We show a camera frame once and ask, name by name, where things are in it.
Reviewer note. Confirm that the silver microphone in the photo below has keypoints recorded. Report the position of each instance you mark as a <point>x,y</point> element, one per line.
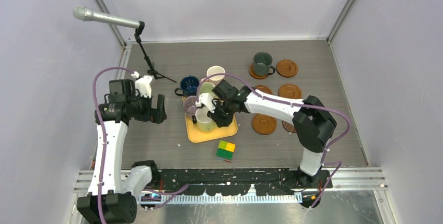
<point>86,14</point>

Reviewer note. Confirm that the black microphone tripod stand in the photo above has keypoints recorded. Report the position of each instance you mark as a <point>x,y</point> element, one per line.
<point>151,71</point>

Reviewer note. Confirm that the dark grey green mug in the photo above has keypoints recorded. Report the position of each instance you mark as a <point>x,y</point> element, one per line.
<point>262,64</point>

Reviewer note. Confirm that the yellow-green faceted mug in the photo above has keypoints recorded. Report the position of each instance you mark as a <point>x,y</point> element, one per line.
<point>204,122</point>

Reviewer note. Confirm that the purple mug black handle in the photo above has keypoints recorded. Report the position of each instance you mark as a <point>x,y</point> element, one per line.
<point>190,108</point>

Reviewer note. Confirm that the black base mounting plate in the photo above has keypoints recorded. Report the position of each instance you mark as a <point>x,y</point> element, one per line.
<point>234,182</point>

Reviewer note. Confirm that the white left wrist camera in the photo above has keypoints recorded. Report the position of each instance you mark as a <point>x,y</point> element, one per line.
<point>143,84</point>

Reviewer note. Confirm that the dark blue mug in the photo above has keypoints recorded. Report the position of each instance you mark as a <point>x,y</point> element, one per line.
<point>188,86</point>

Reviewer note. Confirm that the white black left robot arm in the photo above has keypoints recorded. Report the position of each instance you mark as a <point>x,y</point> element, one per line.
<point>111,199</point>

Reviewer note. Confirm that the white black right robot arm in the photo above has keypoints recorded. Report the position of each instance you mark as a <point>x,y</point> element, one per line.
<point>314,126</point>

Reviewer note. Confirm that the yellow plastic tray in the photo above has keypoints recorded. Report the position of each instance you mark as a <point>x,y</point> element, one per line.
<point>196,136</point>

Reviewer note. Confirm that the dark walnut wooden coaster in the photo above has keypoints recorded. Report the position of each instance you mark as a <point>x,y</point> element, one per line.
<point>289,127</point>

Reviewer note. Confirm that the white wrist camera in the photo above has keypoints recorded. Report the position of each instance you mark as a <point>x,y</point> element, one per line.
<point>143,84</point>
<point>205,100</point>

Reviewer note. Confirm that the colourful toy brick block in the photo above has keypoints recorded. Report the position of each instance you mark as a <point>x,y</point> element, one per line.
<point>225,151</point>

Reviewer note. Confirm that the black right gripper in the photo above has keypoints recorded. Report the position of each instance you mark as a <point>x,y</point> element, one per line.
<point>220,121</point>

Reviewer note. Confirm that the pink faceted mug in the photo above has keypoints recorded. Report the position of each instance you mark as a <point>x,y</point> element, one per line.
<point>215,74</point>

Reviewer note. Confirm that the light green mug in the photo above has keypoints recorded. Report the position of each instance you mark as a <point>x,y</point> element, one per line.
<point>206,87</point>

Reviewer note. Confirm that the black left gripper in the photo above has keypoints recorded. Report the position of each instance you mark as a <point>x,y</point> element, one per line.
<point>156,115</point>

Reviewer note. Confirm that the brown wooden coaster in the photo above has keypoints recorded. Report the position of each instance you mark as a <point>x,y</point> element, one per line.
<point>290,91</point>
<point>263,124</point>
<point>254,75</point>
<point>287,68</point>
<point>264,89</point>

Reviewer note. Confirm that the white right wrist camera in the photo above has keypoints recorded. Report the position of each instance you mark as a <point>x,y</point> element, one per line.
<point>205,100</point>

